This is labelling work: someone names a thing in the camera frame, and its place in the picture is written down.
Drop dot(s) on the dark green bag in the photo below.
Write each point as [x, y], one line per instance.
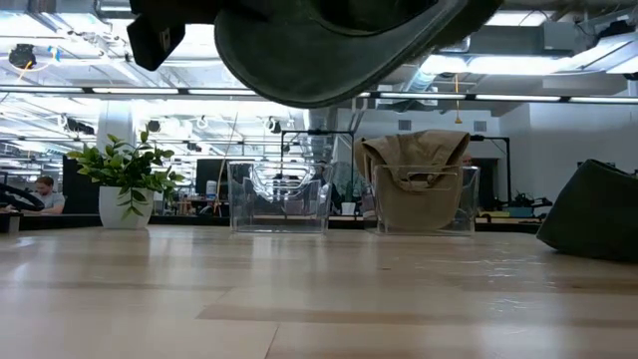
[598, 214]

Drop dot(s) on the silver spiral ceiling duct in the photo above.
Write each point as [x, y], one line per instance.
[423, 80]

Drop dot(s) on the black stand frame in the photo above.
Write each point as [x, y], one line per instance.
[319, 132]
[507, 169]

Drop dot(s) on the black background device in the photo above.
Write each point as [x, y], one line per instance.
[528, 199]

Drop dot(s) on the black monitor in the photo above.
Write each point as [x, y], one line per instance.
[209, 172]

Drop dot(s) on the white bottle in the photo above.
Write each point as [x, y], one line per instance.
[212, 190]

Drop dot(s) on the clear plastic bin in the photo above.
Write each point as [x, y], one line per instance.
[239, 219]
[471, 209]

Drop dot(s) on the person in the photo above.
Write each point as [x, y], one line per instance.
[467, 159]
[337, 194]
[47, 199]

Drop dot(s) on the black partition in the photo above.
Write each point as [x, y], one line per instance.
[80, 194]

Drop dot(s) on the dark green cotton cap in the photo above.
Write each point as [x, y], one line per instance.
[309, 65]

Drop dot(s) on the black table frame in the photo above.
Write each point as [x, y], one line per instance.
[60, 222]

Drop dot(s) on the green plant in white pot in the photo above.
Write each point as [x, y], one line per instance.
[124, 204]

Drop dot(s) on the small white pot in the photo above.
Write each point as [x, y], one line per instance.
[348, 208]

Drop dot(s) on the black curved chair back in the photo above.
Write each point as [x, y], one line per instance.
[20, 199]

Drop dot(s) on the corrugated silver duct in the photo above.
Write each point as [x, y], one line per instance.
[319, 119]

